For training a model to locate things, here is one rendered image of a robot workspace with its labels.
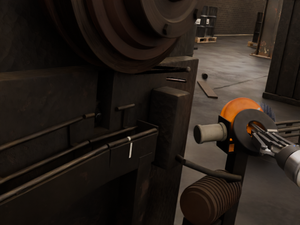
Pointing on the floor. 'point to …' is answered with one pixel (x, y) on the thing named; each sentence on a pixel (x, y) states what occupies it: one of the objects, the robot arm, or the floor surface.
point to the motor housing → (208, 200)
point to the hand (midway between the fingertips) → (255, 131)
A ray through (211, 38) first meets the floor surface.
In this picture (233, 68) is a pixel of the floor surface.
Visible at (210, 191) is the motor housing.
